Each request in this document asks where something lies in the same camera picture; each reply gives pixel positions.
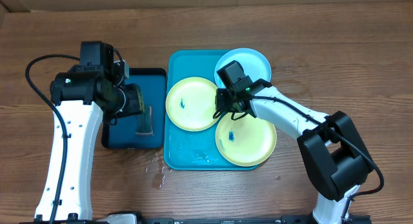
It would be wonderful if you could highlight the green and orange sponge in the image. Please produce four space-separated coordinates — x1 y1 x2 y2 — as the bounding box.
136 105 154 136

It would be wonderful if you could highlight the yellow plate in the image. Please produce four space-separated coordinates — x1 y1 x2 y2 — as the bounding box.
165 77 218 132
215 114 277 167

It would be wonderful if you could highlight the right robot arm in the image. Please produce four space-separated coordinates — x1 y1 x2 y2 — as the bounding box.
214 61 375 223

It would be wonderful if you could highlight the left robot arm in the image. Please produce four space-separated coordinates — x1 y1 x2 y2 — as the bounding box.
28 41 145 223

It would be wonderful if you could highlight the black water tray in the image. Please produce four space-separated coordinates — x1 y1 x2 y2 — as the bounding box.
101 68 167 149

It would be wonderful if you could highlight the teal plastic tray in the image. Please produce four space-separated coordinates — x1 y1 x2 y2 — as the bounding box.
164 50 256 170

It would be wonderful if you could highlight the light blue plate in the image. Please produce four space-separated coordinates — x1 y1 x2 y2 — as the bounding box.
214 48 272 88

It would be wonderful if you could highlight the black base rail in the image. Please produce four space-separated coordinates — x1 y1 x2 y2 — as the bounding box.
96 212 372 224

